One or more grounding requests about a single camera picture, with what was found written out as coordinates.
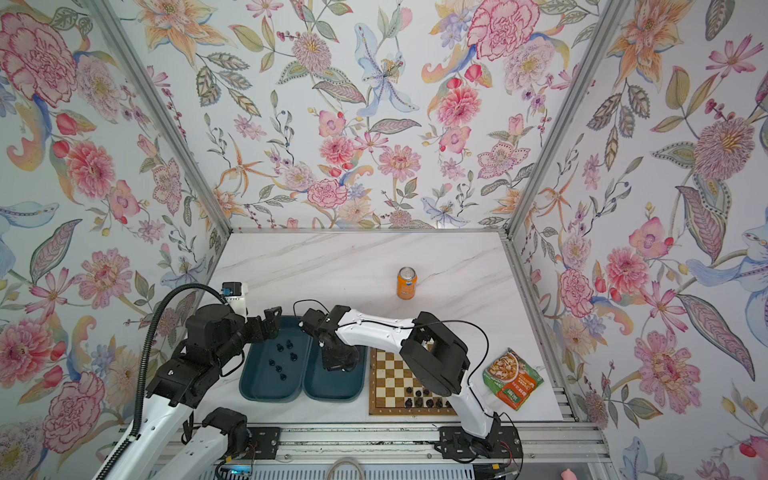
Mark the right teal plastic tray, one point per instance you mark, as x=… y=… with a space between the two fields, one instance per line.
x=333 y=386

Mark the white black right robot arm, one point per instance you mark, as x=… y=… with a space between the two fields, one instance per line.
x=430 y=349

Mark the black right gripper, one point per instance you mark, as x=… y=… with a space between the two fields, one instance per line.
x=330 y=365

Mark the wooden chess board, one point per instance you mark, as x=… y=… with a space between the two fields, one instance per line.
x=395 y=391

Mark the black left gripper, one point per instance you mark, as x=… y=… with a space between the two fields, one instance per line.
x=273 y=325

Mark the aluminium mounting rail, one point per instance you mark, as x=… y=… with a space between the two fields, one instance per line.
x=376 y=443

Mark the left teal plastic tray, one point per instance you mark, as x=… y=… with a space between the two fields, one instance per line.
x=261 y=383

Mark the green snack packet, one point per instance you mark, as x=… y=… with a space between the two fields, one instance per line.
x=511 y=379

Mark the orange soda can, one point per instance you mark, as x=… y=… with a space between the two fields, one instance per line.
x=406 y=283

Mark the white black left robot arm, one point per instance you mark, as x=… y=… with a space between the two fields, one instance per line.
x=216 y=334

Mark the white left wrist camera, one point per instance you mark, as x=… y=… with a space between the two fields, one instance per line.
x=235 y=295

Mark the teal plastic tray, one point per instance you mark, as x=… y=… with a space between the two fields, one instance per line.
x=261 y=383
x=333 y=386

